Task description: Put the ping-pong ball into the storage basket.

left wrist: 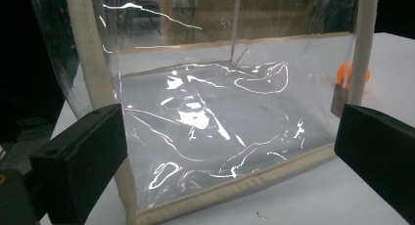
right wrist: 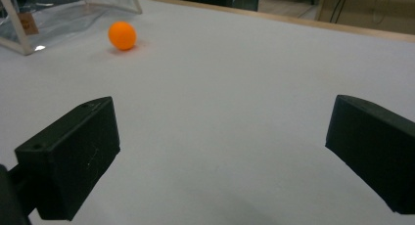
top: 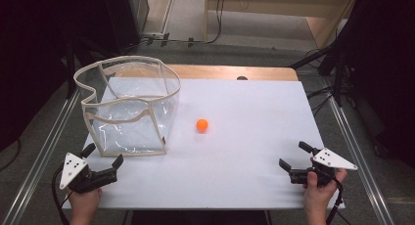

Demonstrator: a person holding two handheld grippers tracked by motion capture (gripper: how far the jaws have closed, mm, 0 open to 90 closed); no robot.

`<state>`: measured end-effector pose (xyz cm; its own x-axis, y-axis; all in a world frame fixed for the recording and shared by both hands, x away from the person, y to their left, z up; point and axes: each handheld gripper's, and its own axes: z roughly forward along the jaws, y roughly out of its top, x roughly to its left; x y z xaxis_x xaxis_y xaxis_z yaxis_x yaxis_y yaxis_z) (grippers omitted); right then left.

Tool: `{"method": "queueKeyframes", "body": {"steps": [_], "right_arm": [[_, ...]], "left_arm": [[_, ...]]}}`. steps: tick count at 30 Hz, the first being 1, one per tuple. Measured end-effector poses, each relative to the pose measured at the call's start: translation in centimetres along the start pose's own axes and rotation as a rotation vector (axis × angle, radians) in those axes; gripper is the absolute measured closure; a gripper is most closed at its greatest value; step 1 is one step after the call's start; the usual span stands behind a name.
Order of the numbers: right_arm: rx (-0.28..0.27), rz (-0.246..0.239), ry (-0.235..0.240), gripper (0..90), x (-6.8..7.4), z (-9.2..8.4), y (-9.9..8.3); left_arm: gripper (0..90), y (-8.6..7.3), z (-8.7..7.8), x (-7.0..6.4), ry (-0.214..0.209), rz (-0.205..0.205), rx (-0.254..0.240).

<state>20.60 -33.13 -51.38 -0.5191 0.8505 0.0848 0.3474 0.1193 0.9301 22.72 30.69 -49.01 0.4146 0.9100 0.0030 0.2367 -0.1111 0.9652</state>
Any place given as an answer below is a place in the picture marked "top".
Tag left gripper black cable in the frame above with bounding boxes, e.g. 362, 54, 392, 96
51, 165, 73, 225

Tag person's right hand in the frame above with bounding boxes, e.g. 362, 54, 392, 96
302, 168, 348, 211

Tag black curtain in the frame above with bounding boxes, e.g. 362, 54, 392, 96
0, 0, 77, 153
337, 0, 415, 169

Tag wooden table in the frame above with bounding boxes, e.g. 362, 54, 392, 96
112, 64, 300, 82

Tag orange ball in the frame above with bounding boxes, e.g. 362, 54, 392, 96
196, 118, 209, 133

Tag metal floor rail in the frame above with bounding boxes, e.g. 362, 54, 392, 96
327, 95, 396, 225
0, 89, 81, 225

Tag black hanging cable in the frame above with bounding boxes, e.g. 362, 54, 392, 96
140, 0, 227, 47

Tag wooden shelf unit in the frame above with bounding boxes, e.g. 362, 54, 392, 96
204, 0, 360, 50

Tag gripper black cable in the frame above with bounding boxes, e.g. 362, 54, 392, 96
326, 180, 346, 225
51, 165, 73, 225

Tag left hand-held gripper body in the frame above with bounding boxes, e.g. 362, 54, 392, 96
59, 152, 118, 195

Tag black cabinet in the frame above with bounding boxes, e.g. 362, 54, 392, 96
72, 0, 150, 58

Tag black stand leg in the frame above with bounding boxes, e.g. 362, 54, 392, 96
289, 46, 342, 70

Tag black floor cables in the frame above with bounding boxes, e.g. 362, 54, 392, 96
306, 84, 337, 117

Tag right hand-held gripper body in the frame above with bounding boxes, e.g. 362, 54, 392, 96
289, 148, 358, 187

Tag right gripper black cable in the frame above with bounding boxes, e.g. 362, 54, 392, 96
326, 180, 346, 225

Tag person's left hand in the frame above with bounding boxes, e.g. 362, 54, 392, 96
68, 187, 103, 218

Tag white board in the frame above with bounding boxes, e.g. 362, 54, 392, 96
62, 76, 346, 210

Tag clear plastic bag beige trim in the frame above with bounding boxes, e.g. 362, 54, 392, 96
73, 55, 182, 158

